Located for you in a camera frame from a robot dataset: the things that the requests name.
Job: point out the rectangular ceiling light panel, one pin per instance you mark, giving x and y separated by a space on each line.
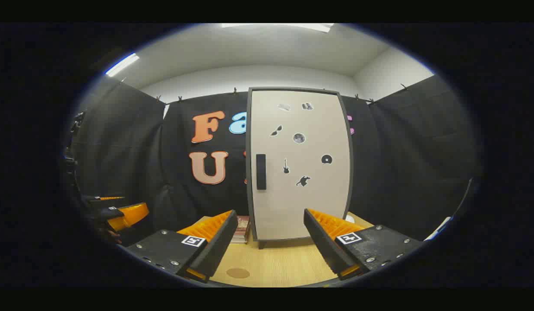
277 26

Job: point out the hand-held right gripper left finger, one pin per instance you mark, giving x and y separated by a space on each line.
215 250

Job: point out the black backdrop cloth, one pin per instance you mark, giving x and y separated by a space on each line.
400 164

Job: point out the long ceiling light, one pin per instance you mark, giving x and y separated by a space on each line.
122 65

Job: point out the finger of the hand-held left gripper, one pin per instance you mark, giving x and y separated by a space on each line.
133 214
111 198

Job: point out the stack of books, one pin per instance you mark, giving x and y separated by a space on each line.
241 231

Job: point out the round brown coaster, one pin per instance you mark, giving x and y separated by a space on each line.
238 273

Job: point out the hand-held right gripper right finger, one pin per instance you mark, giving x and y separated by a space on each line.
325 246

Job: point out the white ceramic pot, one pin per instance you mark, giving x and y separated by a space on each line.
349 219

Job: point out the light grey cabinet door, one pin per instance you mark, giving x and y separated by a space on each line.
301 203

